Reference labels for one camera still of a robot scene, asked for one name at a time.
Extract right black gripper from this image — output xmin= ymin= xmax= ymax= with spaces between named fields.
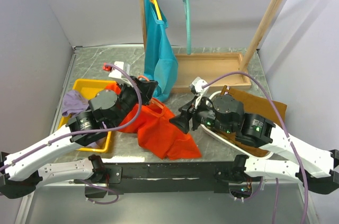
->
xmin=168 ymin=93 xmax=233 ymax=133

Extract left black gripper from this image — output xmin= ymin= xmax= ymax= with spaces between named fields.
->
xmin=110 ymin=75 xmax=158 ymax=129

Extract orange plastic hanger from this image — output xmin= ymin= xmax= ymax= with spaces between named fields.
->
xmin=138 ymin=75 xmax=164 ymax=111

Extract orange t shirt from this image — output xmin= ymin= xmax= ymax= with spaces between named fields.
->
xmin=120 ymin=98 xmax=202 ymax=160

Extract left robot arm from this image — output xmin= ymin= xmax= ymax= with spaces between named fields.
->
xmin=1 ymin=76 xmax=158 ymax=199

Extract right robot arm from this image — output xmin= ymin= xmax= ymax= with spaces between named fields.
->
xmin=169 ymin=95 xmax=338 ymax=194

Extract blue t shirt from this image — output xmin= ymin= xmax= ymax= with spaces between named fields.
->
xmin=144 ymin=0 xmax=179 ymax=102

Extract purple t shirt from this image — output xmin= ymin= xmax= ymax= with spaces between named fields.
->
xmin=61 ymin=89 xmax=106 ymax=149

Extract teal plastic hanger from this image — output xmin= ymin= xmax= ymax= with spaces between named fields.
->
xmin=182 ymin=0 xmax=191 ymax=55

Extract white plastic basket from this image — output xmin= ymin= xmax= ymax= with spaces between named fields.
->
xmin=201 ymin=91 xmax=273 ymax=159

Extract wooden clothes rack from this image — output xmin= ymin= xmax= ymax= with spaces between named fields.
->
xmin=139 ymin=0 xmax=283 ymax=93

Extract black base beam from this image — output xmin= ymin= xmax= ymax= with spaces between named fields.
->
xmin=86 ymin=161 xmax=250 ymax=194

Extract yellow plastic tray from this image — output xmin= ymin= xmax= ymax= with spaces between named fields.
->
xmin=72 ymin=78 xmax=114 ymax=154

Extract brown shorts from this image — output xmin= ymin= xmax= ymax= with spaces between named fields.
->
xmin=216 ymin=85 xmax=281 ymax=157

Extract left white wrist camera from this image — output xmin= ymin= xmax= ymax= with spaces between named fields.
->
xmin=102 ymin=61 xmax=131 ymax=85

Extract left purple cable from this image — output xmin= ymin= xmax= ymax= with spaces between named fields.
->
xmin=0 ymin=64 xmax=144 ymax=205

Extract aluminium frame rail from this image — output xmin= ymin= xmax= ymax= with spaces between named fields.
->
xmin=16 ymin=183 xmax=303 ymax=223

